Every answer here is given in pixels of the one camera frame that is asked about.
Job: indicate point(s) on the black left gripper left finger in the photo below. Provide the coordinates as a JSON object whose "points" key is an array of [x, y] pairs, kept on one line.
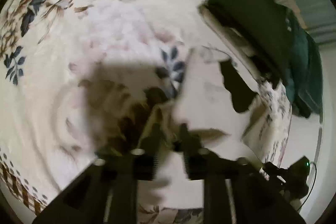
{"points": [[106, 192]]}

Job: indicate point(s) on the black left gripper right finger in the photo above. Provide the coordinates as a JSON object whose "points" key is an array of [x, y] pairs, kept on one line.
{"points": [[233, 191]]}

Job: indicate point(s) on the beige long sleeve shirt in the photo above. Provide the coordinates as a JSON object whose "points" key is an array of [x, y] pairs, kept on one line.
{"points": [[205, 105]]}

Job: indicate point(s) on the white bed headboard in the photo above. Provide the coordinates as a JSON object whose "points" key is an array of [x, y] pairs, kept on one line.
{"points": [[315, 139]]}

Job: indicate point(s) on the dark green blanket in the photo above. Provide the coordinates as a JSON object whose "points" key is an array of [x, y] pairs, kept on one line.
{"points": [[304, 87]]}

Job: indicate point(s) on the floral bed quilt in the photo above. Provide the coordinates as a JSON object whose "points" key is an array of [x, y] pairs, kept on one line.
{"points": [[76, 74]]}

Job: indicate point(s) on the black folded garment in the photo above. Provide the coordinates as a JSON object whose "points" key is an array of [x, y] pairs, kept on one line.
{"points": [[261, 23]]}

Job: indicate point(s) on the right teal curtain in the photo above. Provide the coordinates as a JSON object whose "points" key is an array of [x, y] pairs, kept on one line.
{"points": [[317, 17]]}

